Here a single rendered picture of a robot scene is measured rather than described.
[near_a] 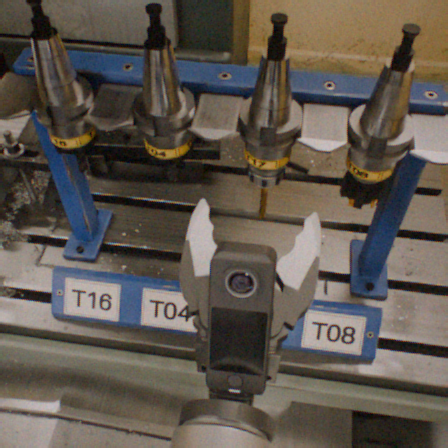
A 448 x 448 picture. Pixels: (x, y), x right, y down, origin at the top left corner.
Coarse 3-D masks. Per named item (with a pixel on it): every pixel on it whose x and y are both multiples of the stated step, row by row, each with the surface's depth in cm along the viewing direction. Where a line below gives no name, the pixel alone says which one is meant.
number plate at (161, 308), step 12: (144, 288) 71; (144, 300) 71; (156, 300) 71; (168, 300) 71; (180, 300) 71; (144, 312) 72; (156, 312) 71; (168, 312) 71; (180, 312) 71; (144, 324) 72; (156, 324) 72; (168, 324) 71; (180, 324) 71; (192, 324) 71
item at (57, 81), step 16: (32, 32) 50; (32, 48) 50; (48, 48) 49; (64, 48) 51; (48, 64) 50; (64, 64) 51; (48, 80) 51; (64, 80) 52; (48, 96) 53; (64, 96) 53
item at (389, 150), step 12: (360, 108) 53; (408, 120) 52; (348, 132) 52; (360, 132) 51; (408, 132) 51; (360, 144) 51; (372, 144) 51; (384, 144) 51; (396, 144) 50; (408, 144) 51; (360, 156) 52; (372, 156) 52; (384, 156) 51; (396, 156) 51
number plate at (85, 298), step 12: (72, 288) 72; (84, 288) 72; (96, 288) 72; (108, 288) 72; (72, 300) 72; (84, 300) 72; (96, 300) 72; (108, 300) 72; (72, 312) 73; (84, 312) 73; (96, 312) 72; (108, 312) 72
